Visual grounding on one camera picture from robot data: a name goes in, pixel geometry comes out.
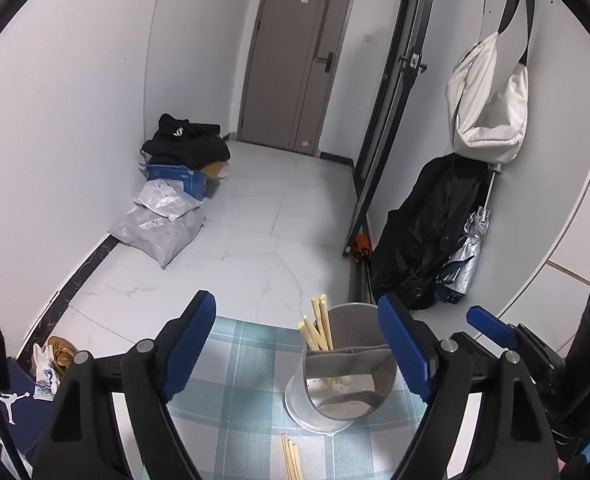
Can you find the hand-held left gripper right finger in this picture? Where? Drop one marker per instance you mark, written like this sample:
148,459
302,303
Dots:
407,355

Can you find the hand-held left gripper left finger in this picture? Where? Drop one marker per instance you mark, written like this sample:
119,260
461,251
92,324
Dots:
190,350

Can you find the grey plastic utensil holder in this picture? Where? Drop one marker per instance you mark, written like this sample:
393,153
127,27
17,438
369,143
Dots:
350,325

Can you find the light wooden chopstick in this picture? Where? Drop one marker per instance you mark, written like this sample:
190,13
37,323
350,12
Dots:
289,460
310,335
297,465
327,320
317,336
321,322

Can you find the white shoulder bag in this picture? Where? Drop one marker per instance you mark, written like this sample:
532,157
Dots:
490,130

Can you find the teal checked tablecloth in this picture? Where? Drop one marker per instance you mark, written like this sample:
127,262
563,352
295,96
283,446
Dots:
245,360

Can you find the silver folded umbrella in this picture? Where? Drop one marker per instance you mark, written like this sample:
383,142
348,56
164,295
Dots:
462,270

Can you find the grey plastic mailer bag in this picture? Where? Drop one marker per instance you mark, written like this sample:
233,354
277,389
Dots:
165,240

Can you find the black hanging jacket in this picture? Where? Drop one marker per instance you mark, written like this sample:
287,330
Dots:
425,235

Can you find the orange tool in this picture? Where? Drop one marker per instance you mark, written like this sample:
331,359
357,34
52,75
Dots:
361,246

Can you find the white plastic mailer bag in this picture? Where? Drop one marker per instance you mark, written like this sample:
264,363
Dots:
165,200

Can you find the blue cardboard box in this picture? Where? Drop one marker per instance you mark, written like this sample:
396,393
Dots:
195,180

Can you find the navy shoe box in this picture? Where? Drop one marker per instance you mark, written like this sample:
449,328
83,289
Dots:
25,425

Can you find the brown cardboard box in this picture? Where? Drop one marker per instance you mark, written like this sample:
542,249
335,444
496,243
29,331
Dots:
217,167

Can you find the black framed glass door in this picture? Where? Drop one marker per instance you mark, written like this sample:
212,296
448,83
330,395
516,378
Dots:
375,160

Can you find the pile of black clothes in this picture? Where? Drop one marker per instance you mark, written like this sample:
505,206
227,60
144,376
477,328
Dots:
190,147

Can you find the grey entrance door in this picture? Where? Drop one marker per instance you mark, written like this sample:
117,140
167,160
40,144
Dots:
285,85

